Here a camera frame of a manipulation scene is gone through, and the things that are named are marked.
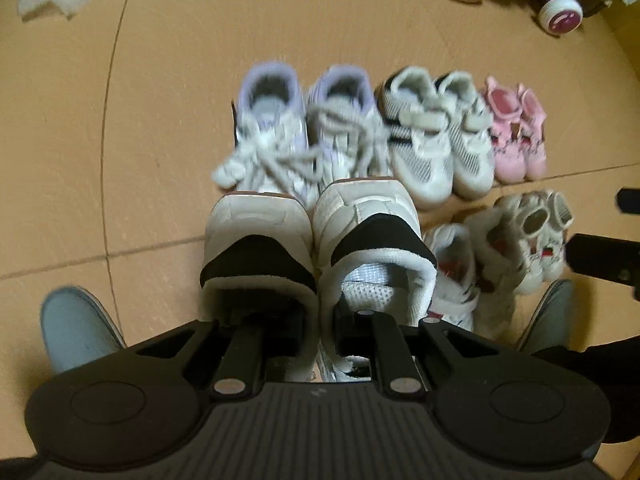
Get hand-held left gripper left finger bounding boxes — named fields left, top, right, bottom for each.
left=135, top=310, right=306, bottom=402

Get white sneaker maroon trim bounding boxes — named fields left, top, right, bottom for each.
left=425, top=225, right=481, bottom=333
left=465, top=210, right=521, bottom=326

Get lavender white lace sneaker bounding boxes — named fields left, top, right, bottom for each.
left=305, top=64, right=396, bottom=186
left=210, top=60, right=321, bottom=198

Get white mesh sneaker black stripes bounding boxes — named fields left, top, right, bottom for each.
left=437, top=71, right=496, bottom=200
left=375, top=66, right=456, bottom=211

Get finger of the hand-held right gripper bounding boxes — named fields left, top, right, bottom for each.
left=565, top=232, right=640, bottom=301
left=616, top=187, right=640, bottom=213

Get white sneaker lettered strap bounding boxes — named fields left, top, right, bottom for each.
left=311, top=179, right=437, bottom=383
left=200, top=194, right=321, bottom=381

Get pink patterned sock shoe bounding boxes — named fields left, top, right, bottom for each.
left=481, top=76, right=528, bottom=183
left=517, top=85, right=548, bottom=179

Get light blue slipper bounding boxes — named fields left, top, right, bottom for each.
left=39, top=286, right=128, bottom=376
left=515, top=279, right=576, bottom=353

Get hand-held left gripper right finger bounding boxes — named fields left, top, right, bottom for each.
left=336, top=309, right=533, bottom=402

